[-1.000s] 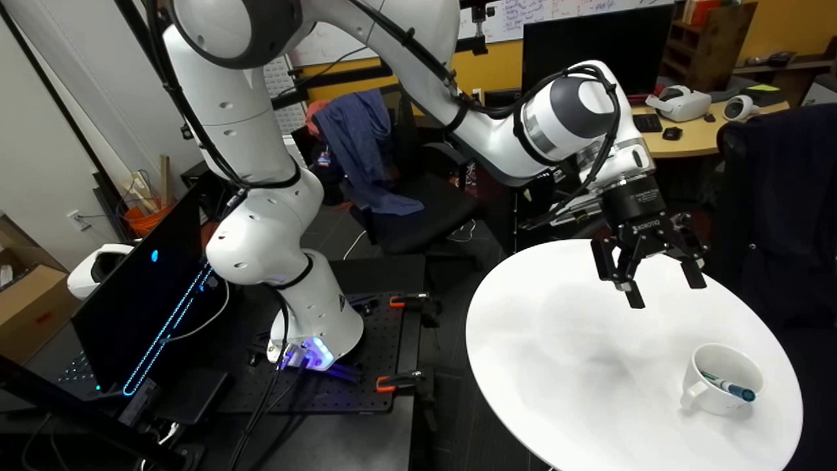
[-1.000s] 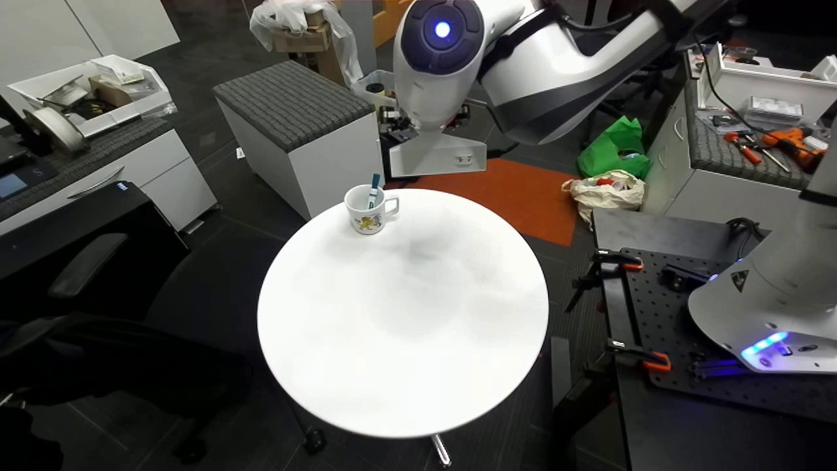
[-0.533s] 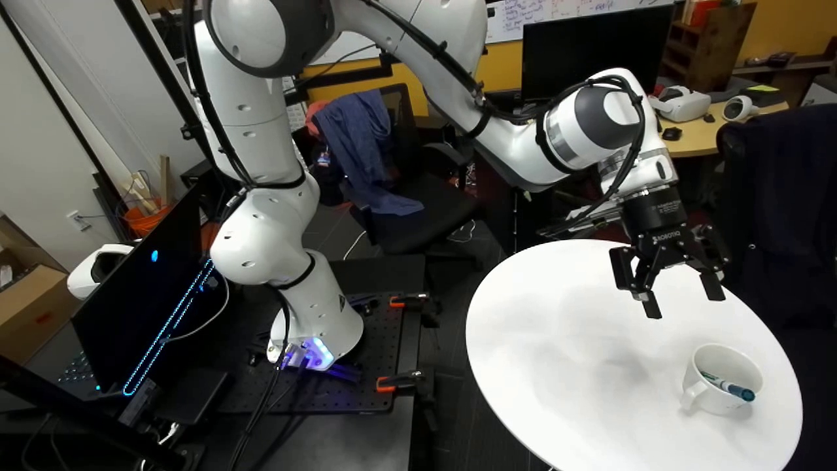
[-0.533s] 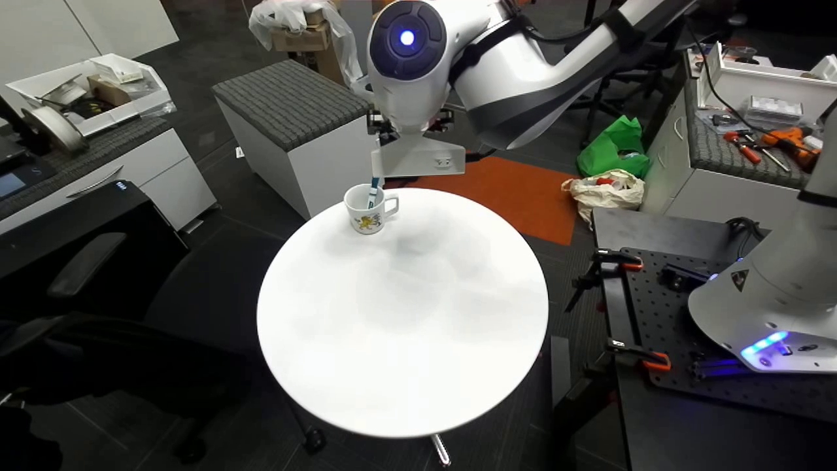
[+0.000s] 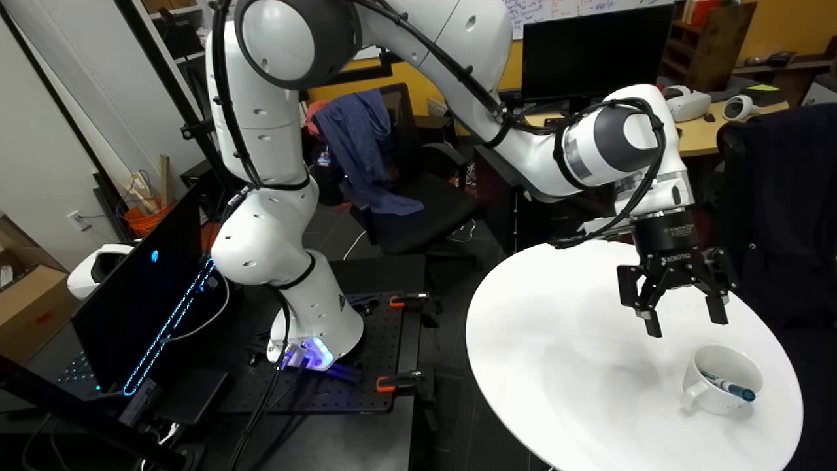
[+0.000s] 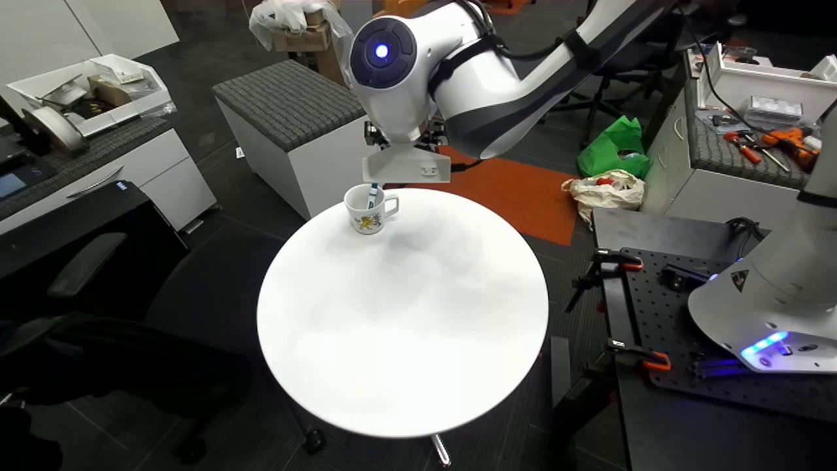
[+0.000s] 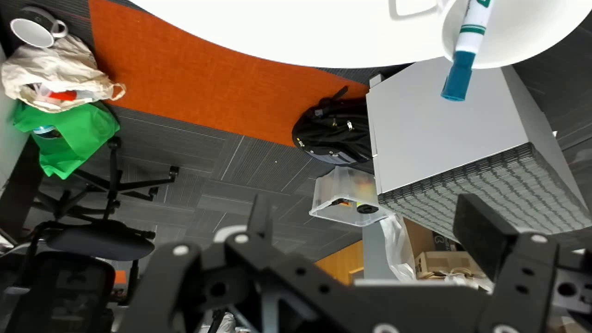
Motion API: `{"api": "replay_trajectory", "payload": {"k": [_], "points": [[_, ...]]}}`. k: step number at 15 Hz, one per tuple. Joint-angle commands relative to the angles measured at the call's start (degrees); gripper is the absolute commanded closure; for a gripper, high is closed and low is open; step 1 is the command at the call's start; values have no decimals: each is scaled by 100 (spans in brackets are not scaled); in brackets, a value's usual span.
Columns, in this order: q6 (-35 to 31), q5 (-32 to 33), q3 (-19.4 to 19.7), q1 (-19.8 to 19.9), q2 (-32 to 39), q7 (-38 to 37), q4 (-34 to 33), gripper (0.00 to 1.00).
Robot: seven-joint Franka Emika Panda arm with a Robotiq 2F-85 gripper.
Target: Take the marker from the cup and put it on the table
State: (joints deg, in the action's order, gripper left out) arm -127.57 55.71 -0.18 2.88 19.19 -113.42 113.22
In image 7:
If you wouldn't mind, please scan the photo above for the green cloth bag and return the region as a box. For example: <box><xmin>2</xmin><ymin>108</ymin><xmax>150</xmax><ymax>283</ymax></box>
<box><xmin>12</xmin><ymin>102</ymin><xmax>121</xmax><ymax>180</ymax></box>

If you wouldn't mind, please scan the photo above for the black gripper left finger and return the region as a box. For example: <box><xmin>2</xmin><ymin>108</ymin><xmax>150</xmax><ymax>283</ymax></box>
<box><xmin>248</xmin><ymin>195</ymin><xmax>272</xmax><ymax>241</ymax></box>

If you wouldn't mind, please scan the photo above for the orange carpet tile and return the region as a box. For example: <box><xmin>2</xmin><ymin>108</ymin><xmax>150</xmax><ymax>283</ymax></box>
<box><xmin>89</xmin><ymin>0</ymin><xmax>367</xmax><ymax>146</ymax></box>

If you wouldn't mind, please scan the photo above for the white cup on shelf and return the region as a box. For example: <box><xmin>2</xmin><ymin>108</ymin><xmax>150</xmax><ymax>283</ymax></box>
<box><xmin>10</xmin><ymin>17</ymin><xmax>69</xmax><ymax>50</ymax></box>

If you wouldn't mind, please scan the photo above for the green white marker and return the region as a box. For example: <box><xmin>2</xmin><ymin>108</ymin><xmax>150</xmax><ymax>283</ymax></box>
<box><xmin>443</xmin><ymin>0</ymin><xmax>494</xmax><ymax>102</ymax></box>

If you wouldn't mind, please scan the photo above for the beige plastic bag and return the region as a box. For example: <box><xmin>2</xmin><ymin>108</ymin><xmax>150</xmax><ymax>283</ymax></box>
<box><xmin>0</xmin><ymin>35</ymin><xmax>128</xmax><ymax>113</ymax></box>

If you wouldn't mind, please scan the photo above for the grey box cabinet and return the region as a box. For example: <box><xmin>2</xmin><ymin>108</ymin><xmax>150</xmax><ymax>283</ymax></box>
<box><xmin>367</xmin><ymin>59</ymin><xmax>591</xmax><ymax>237</ymax></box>

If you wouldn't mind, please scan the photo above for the clear plastic container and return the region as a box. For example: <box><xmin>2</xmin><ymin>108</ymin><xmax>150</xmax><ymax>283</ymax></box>
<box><xmin>309</xmin><ymin>167</ymin><xmax>389</xmax><ymax>228</ymax></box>

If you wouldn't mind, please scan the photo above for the black office chair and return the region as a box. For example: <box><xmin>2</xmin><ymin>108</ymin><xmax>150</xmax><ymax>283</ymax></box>
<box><xmin>2</xmin><ymin>137</ymin><xmax>180</xmax><ymax>333</ymax></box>

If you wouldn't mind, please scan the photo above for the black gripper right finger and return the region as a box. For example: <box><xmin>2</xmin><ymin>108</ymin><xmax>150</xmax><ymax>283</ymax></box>
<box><xmin>454</xmin><ymin>195</ymin><xmax>519</xmax><ymax>263</ymax></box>

